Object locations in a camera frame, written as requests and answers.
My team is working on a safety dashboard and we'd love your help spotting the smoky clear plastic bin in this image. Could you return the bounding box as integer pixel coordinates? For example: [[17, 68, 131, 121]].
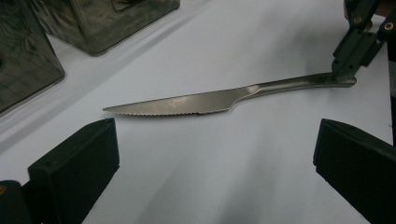
[[29, 0, 181, 57], [0, 0, 65, 115]]

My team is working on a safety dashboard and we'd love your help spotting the steel table knife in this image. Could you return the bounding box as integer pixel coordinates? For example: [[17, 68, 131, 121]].
[[102, 72, 358, 117]]

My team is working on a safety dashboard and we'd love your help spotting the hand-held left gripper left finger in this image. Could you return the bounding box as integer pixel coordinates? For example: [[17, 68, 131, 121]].
[[27, 118, 120, 224]]

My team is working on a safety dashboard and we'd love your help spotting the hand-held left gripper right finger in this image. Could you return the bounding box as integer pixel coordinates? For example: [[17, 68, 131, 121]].
[[312, 118, 396, 224]]

